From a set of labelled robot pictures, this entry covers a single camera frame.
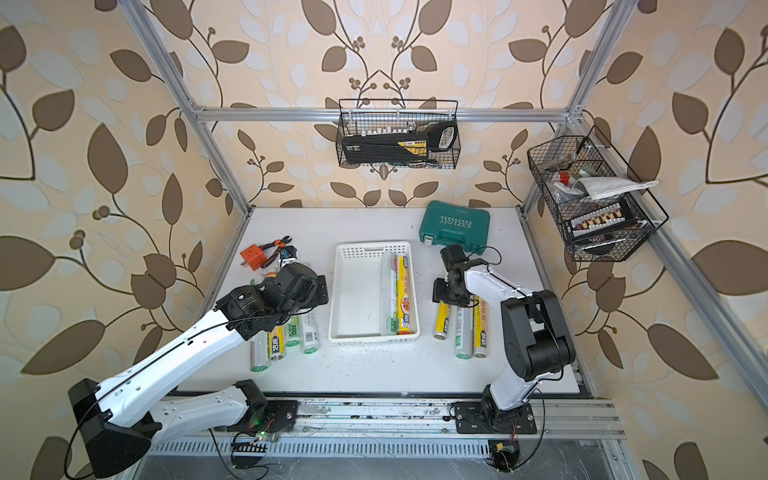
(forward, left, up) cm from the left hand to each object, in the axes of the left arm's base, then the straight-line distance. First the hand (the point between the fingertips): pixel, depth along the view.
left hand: (311, 285), depth 75 cm
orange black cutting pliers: (+29, +22, -20) cm, 41 cm away
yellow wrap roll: (-1, -35, -17) cm, 39 cm away
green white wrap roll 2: (-6, +3, -17) cm, 19 cm away
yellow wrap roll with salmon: (+7, -24, -17) cm, 30 cm away
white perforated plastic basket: (+1, -9, -20) cm, 22 cm away
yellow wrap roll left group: (-8, +12, -19) cm, 24 cm away
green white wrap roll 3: (+7, -19, -17) cm, 27 cm away
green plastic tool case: (+36, -39, -16) cm, 56 cm away
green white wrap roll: (-7, +8, -18) cm, 21 cm away
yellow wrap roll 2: (-4, -46, -17) cm, 49 cm away
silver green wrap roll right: (-1, -42, -16) cm, 45 cm away
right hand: (+7, -37, -18) cm, 42 cm away
